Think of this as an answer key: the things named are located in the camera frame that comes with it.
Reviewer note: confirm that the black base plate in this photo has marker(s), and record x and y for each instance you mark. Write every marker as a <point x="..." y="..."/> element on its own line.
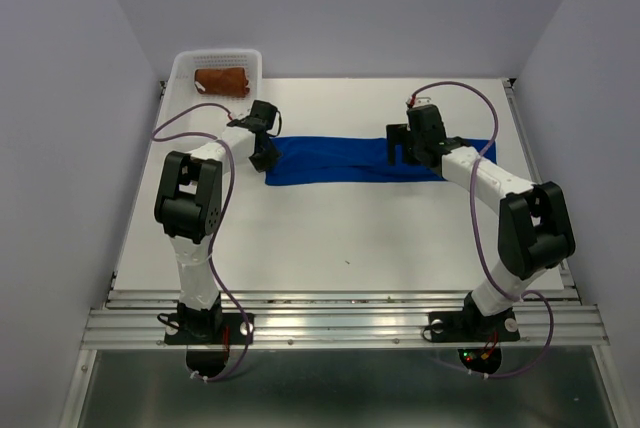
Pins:
<point x="233" y="331"/>
<point x="462" y="327"/>

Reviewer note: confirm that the brown microfiber towel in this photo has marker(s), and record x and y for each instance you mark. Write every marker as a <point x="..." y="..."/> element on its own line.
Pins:
<point x="229" y="82"/>

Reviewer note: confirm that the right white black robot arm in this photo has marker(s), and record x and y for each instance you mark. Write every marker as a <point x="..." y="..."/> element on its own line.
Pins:
<point x="534" y="228"/>

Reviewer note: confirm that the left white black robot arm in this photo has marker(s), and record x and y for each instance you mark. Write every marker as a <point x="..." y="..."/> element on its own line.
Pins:
<point x="193" y="195"/>

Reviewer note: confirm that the white perforated plastic basket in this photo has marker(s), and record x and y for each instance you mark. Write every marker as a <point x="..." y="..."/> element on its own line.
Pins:
<point x="185" y="89"/>

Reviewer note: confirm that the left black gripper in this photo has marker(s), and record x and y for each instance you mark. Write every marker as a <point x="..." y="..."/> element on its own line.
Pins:
<point x="268" y="161"/>

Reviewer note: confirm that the aluminium rail frame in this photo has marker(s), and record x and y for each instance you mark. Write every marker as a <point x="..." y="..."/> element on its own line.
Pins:
<point x="341" y="279"/>

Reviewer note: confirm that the blue microfiber towel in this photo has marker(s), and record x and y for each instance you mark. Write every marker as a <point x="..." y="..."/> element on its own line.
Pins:
<point x="315" y="159"/>

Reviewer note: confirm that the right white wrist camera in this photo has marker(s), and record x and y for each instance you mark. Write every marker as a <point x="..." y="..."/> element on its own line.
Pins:
<point x="418" y="101"/>

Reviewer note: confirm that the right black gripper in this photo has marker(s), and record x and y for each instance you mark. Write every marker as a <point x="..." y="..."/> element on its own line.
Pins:
<point x="397" y="134"/>

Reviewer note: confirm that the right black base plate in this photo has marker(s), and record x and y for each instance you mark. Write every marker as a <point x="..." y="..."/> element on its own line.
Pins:
<point x="462" y="327"/>

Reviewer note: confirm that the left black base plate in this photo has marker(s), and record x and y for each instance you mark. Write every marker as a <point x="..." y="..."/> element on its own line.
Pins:
<point x="233" y="331"/>

